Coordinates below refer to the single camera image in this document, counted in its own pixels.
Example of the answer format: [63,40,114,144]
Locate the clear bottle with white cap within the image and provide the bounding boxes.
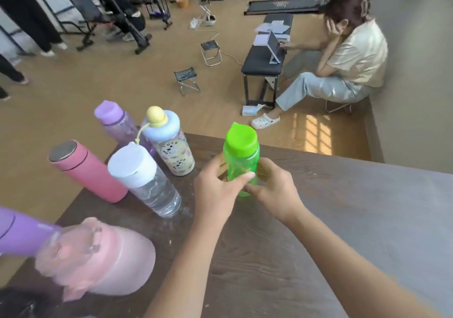
[107,142,182,218]

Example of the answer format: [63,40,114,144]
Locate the green plastic water bottle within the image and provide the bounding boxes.
[222,122,260,197]

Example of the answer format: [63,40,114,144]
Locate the person's left forearm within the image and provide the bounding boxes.
[143,215,232,318]

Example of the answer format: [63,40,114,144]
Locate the person's right forearm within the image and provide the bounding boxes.
[281,206,441,318]

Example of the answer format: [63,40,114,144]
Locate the person's right hand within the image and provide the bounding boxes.
[243,157,307,225]

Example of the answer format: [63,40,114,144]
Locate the purple translucent water bottle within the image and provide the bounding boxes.
[94,100,156,157]

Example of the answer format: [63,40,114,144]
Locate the pink thermos with steel lid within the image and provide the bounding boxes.
[48,140,129,204]

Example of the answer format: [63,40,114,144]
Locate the black treadmill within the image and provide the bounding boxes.
[244,0,328,16]

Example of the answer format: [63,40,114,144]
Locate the grey tablet on stand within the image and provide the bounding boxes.
[266,31,286,64]

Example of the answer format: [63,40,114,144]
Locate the black weight bench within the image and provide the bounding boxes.
[49,0,153,55]

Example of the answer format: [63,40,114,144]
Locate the white tissue pack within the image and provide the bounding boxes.
[242,104,265,117]

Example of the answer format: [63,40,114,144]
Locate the purple matte bottle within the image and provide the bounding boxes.
[0,206,61,257]

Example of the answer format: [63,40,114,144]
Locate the patterned bottle with blue lid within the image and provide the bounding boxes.
[136,106,195,177]

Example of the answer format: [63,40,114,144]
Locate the person's left hand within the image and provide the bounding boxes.
[193,153,256,223]

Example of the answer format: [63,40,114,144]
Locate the black padded bench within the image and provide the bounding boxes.
[241,13,294,108]

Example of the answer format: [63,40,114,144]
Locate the metal frame stool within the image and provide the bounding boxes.
[325,99,353,114]

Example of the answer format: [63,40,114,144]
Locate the white papers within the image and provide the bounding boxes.
[253,20,291,46]

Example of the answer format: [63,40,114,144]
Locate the large pink frosted jug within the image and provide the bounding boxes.
[35,217,156,302]

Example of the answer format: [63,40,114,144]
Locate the white clog shoe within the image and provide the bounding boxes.
[250,113,281,130]

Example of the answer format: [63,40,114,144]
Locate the small dark folding stool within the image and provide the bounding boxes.
[200,39,223,67]
[173,67,201,97]

